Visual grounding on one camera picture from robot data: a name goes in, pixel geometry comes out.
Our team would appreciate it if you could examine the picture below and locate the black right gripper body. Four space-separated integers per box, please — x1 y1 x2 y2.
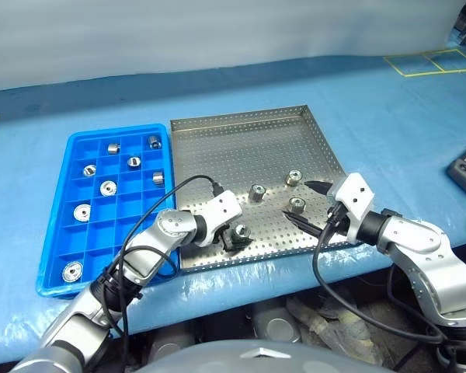
322 185 353 237

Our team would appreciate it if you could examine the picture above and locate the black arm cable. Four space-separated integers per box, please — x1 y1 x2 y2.
311 204 450 345
99 174 225 373

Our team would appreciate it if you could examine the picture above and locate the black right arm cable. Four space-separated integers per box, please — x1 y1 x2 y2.
311 204 450 345

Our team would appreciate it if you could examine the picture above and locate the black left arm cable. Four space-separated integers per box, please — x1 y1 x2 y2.
99 174 225 373

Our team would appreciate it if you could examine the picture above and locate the perforated steel tray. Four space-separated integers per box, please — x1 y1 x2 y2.
169 103 351 274

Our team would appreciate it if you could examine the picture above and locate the blue plastic compartment tray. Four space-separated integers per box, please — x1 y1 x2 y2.
36 123 180 299

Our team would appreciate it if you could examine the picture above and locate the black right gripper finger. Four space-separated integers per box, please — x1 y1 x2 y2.
282 210 328 237
303 180 332 197

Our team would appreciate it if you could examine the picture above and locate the grey round cylinder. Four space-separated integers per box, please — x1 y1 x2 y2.
251 305 302 344
148 331 197 361

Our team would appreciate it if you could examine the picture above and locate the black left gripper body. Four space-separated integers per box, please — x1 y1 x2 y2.
214 222 235 246

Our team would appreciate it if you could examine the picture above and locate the crumpled clear plastic sheet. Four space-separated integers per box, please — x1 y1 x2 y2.
286 294 394 367

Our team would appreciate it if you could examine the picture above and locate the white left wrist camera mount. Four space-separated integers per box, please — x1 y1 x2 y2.
199 190 244 247

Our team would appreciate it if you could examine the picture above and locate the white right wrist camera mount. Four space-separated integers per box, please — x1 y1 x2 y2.
328 173 375 245

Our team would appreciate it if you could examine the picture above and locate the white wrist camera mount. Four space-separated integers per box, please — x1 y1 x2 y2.
199 190 244 247
328 173 375 245

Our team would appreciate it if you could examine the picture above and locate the grey robot torso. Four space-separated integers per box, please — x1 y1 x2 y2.
134 339 398 373

